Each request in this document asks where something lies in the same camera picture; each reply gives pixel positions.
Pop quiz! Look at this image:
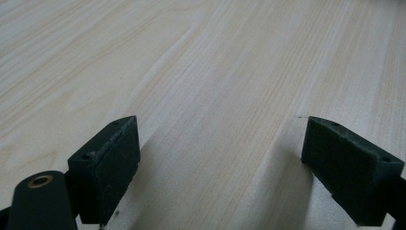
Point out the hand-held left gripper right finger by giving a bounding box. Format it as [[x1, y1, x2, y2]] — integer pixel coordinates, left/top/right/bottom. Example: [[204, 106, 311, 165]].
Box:
[[301, 115, 406, 227]]

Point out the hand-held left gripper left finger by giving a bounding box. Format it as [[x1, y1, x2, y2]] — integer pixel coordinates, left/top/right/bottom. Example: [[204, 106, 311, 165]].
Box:
[[67, 115, 142, 225]]

